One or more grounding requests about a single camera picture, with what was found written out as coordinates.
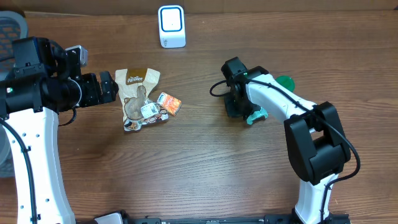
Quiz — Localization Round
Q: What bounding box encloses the teal wet wipes pack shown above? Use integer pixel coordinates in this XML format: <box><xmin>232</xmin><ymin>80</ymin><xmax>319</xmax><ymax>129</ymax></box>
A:
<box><xmin>246</xmin><ymin>108</ymin><xmax>268</xmax><ymax>125</ymax></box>

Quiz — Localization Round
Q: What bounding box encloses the brown Pantree mushroom bag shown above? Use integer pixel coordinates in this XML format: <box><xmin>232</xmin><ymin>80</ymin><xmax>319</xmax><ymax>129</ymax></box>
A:
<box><xmin>115</xmin><ymin>68</ymin><xmax>160</xmax><ymax>121</ymax></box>

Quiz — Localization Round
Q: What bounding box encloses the green lid beige jar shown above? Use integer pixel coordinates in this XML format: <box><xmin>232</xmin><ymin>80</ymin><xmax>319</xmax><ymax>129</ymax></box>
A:
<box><xmin>276</xmin><ymin>75</ymin><xmax>295</xmax><ymax>92</ymax></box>

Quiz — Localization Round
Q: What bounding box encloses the mixed beans printed bag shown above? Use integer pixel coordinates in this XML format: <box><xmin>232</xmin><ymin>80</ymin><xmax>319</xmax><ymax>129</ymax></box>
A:
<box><xmin>123</xmin><ymin>98</ymin><xmax>169</xmax><ymax>132</ymax></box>

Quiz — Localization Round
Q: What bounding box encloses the orange Kleenex tissue pack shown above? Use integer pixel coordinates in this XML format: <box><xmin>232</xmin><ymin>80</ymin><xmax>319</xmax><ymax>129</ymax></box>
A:
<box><xmin>157</xmin><ymin>92</ymin><xmax>182</xmax><ymax>116</ymax></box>

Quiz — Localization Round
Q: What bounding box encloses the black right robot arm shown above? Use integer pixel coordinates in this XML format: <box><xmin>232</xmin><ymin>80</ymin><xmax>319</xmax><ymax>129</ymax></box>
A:
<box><xmin>221</xmin><ymin>57</ymin><xmax>351</xmax><ymax>223</ymax></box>

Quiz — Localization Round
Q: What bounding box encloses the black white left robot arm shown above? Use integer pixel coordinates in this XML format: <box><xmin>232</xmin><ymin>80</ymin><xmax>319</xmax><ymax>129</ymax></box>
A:
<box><xmin>1</xmin><ymin>37</ymin><xmax>118</xmax><ymax>223</ymax></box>

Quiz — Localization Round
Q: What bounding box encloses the white barcode scanner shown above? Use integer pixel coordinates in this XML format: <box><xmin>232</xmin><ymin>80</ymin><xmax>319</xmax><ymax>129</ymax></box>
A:
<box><xmin>158</xmin><ymin>5</ymin><xmax>186</xmax><ymax>49</ymax></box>

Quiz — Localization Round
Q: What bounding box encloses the grey plastic mesh basket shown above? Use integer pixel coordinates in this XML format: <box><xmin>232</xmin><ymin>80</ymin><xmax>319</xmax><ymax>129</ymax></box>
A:
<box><xmin>1</xmin><ymin>11</ymin><xmax>28</xmax><ymax>81</ymax></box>

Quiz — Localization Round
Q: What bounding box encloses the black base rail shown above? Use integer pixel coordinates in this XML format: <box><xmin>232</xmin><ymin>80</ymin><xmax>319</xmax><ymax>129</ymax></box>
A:
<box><xmin>130</xmin><ymin>213</ymin><xmax>351</xmax><ymax>224</ymax></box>

